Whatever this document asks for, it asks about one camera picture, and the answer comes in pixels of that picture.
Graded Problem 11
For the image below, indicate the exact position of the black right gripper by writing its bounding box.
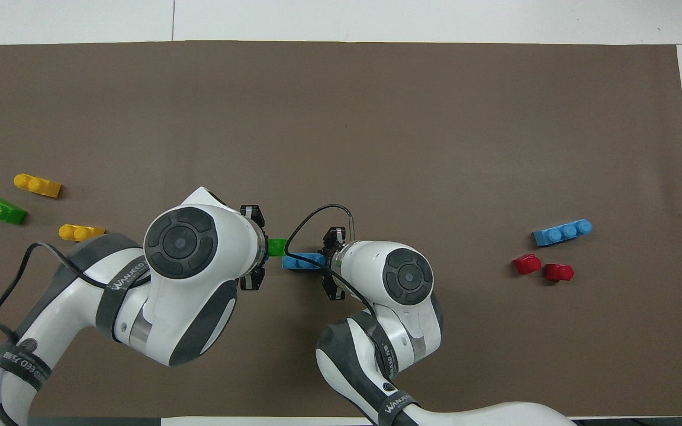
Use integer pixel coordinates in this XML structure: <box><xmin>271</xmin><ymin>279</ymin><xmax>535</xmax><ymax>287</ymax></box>
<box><xmin>321</xmin><ymin>227</ymin><xmax>349</xmax><ymax>302</ymax></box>

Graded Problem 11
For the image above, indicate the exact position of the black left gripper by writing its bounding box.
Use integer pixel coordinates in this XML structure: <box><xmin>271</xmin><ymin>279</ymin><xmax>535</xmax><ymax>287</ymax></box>
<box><xmin>239</xmin><ymin>204</ymin><xmax>268</xmax><ymax>292</ymax></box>

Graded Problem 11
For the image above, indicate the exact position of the blue toy brick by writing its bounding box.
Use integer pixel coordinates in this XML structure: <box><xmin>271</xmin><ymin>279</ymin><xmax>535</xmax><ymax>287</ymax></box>
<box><xmin>282</xmin><ymin>253</ymin><xmax>327</xmax><ymax>272</ymax></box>
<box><xmin>532</xmin><ymin>218</ymin><xmax>593</xmax><ymax>247</ymax></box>

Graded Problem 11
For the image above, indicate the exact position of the brown table mat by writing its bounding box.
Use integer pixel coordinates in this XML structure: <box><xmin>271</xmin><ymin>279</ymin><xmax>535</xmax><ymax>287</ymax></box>
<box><xmin>0</xmin><ymin>40</ymin><xmax>682</xmax><ymax>418</ymax></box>

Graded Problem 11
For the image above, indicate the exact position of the yellow toy brick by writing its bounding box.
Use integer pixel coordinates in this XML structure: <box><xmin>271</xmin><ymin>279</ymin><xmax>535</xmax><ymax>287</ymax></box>
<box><xmin>58</xmin><ymin>224</ymin><xmax>107</xmax><ymax>243</ymax></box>
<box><xmin>14</xmin><ymin>173</ymin><xmax>63</xmax><ymax>199</ymax></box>

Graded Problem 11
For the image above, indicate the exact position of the red toy brick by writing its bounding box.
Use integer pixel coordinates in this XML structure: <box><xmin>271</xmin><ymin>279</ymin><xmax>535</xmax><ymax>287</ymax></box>
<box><xmin>545</xmin><ymin>263</ymin><xmax>575</xmax><ymax>283</ymax></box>
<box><xmin>513</xmin><ymin>253</ymin><xmax>542</xmax><ymax>276</ymax></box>

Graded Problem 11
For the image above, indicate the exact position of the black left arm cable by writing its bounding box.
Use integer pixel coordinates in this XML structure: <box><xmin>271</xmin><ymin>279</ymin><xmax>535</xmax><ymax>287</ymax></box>
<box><xmin>0</xmin><ymin>241</ymin><xmax>147</xmax><ymax>426</ymax></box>

